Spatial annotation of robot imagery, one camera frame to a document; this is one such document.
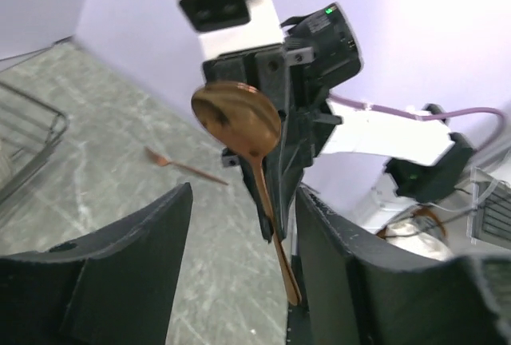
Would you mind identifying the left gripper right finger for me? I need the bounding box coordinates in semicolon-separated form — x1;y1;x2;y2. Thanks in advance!
287;188;510;345

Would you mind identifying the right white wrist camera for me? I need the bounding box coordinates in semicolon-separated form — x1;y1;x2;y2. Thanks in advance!
177;0;283;61

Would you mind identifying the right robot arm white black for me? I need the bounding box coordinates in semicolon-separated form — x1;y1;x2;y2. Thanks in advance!
191;0;473;240

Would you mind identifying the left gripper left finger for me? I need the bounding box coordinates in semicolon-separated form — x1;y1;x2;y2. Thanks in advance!
1;184;193;345

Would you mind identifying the copper fork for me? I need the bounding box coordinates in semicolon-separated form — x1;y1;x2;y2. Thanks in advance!
145;146;228;185

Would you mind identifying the copper spoon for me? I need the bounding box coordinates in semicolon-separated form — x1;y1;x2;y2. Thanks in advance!
190;80;303;307

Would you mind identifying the black wire dish rack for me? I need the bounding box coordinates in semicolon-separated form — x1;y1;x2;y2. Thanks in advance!
1;81;69;223

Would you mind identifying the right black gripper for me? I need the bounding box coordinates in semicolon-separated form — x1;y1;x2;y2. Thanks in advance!
203;45;343;241

